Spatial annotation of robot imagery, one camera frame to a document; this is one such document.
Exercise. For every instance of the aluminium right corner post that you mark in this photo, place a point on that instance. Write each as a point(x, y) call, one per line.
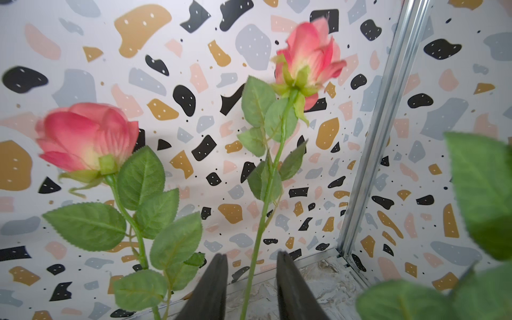
point(408, 35)

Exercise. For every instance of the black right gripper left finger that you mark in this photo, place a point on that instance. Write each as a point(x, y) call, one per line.
point(208, 300)

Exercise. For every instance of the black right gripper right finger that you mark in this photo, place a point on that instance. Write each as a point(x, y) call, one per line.
point(295, 299)

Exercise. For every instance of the pink rose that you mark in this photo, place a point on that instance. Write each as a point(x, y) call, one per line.
point(309, 61)
point(96, 144)
point(481, 177)

